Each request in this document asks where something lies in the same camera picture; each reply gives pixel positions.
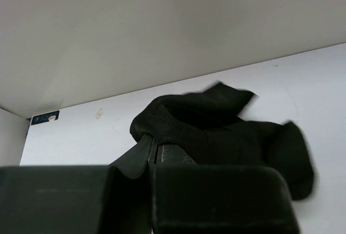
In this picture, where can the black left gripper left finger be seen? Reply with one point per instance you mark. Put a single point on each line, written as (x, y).
(133, 163)

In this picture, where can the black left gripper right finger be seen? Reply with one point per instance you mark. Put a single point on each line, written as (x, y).
(171, 154)

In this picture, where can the black pleated skirt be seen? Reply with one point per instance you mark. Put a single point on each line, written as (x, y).
(207, 126)

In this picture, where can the blue label left corner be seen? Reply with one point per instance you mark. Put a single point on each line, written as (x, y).
(45, 117)

